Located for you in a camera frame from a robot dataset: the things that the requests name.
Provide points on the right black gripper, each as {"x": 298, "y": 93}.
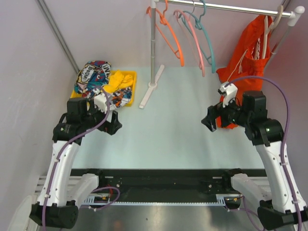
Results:
{"x": 212, "y": 111}

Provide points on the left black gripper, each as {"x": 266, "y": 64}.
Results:
{"x": 111, "y": 127}

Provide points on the orange shorts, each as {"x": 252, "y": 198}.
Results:
{"x": 251, "y": 53}

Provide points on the beige hanger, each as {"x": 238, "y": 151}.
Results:
{"x": 269, "y": 27}

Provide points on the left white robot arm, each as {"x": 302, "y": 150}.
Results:
{"x": 57, "y": 206}

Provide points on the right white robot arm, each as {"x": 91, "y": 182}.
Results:
{"x": 283, "y": 205}

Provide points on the yellow shorts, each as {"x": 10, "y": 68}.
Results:
{"x": 118, "y": 81}

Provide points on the comic print shorts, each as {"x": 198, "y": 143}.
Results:
{"x": 92, "y": 71}

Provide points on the pink hanger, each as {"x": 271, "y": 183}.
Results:
{"x": 184, "y": 21}

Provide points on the teal hanger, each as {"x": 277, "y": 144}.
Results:
{"x": 199, "y": 26}

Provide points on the orange hanger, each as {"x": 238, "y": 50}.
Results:
{"x": 163, "y": 26}

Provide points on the yellow plastic bin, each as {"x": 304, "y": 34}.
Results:
{"x": 120, "y": 98}

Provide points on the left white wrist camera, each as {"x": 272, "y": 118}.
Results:
{"x": 101, "y": 99}

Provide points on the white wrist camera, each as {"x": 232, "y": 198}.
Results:
{"x": 101, "y": 99}
{"x": 228, "y": 91}

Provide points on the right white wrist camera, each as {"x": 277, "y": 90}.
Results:
{"x": 228, "y": 91}

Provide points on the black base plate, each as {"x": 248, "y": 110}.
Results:
{"x": 161, "y": 185}

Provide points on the aluminium frame rail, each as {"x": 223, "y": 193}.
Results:
{"x": 73, "y": 180}

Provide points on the white slotted cable duct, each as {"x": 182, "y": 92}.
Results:
{"x": 219, "y": 200}

